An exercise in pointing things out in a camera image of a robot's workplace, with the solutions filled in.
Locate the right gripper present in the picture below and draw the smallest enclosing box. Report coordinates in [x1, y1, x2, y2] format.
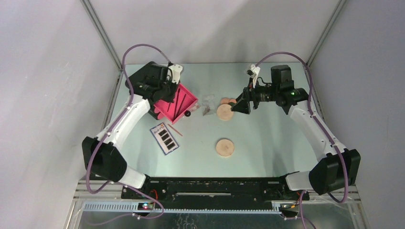
[231, 76, 279, 115]

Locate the black pink drawer organizer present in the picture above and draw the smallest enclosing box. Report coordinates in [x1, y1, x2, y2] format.
[129, 61, 173, 118]

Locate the large beige sponge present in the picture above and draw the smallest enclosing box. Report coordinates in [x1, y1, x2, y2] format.
[216, 104, 234, 121]

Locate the black mascara wand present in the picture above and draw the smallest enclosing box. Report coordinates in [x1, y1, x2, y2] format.
[177, 94, 186, 116]

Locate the black thin brush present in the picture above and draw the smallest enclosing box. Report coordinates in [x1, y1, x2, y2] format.
[173, 88, 180, 119]

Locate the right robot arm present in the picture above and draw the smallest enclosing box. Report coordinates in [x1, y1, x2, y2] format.
[231, 64, 361, 199]

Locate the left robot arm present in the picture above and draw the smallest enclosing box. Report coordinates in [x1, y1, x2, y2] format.
[82, 62, 183, 199]

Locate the orange round sponge left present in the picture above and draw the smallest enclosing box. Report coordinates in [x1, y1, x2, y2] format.
[220, 98, 233, 105]

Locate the clear bag of clips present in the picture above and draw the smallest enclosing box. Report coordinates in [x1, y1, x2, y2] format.
[202, 94, 215, 116]

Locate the false eyelash case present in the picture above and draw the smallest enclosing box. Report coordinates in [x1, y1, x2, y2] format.
[188, 103, 201, 113]

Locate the beige round sponge lower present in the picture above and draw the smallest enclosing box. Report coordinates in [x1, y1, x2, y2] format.
[215, 139, 234, 157]

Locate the bob pin card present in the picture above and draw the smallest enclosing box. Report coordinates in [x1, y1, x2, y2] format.
[150, 123, 180, 155]

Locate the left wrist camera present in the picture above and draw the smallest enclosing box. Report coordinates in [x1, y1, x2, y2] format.
[168, 64, 183, 84]

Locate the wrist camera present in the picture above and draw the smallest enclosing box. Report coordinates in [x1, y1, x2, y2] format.
[246, 64, 260, 88]
[168, 64, 183, 84]

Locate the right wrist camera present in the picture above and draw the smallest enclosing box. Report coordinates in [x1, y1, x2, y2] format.
[246, 64, 260, 88]

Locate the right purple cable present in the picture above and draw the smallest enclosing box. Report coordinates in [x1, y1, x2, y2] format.
[253, 51, 349, 229]

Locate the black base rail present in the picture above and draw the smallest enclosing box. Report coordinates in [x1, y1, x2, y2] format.
[140, 176, 301, 211]

